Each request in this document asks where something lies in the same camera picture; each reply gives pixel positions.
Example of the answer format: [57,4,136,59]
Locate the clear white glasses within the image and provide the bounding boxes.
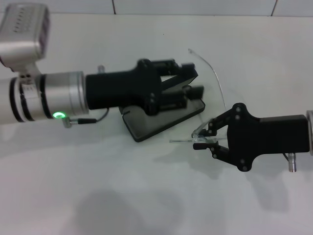
[169,48,227,145]

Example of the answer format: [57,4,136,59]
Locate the black arm connector cable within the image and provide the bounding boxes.
[62,107,110,128]
[283,152,298,173]

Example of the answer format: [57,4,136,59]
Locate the black glasses case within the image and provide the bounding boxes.
[118,72,206,143]

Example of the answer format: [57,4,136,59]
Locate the black left arm connector cable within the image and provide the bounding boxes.
[62,107,110,128]

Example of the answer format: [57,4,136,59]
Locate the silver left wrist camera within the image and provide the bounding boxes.
[0,2,51,74]

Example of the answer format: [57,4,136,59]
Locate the black right arm connector cable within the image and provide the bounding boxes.
[283,152,298,173]

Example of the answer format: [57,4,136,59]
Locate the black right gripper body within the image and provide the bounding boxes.
[226,102,310,173]

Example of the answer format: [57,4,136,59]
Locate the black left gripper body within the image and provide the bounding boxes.
[85,58,162,117]

